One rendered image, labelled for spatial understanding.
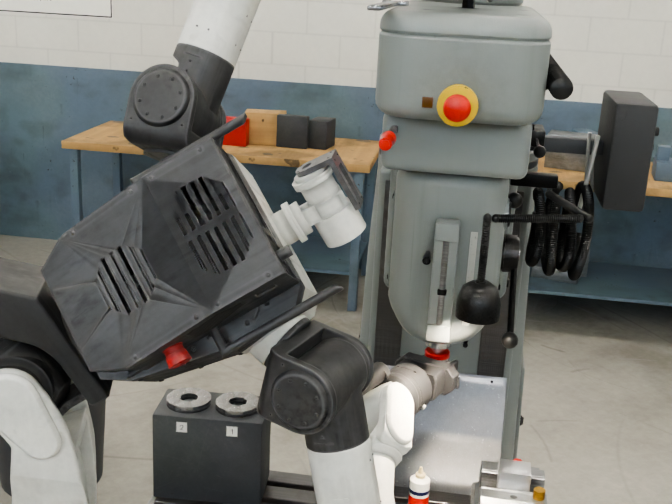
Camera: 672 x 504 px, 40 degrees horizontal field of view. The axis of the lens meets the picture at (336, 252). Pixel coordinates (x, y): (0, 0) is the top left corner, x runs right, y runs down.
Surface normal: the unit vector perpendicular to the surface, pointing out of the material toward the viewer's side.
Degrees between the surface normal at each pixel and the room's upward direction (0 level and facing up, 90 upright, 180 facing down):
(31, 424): 90
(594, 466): 0
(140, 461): 0
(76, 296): 74
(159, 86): 66
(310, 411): 88
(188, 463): 90
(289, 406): 88
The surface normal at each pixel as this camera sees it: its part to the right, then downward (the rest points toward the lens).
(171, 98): -0.20, -0.13
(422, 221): -0.25, 0.28
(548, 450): 0.05, -0.95
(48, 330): 0.13, 0.30
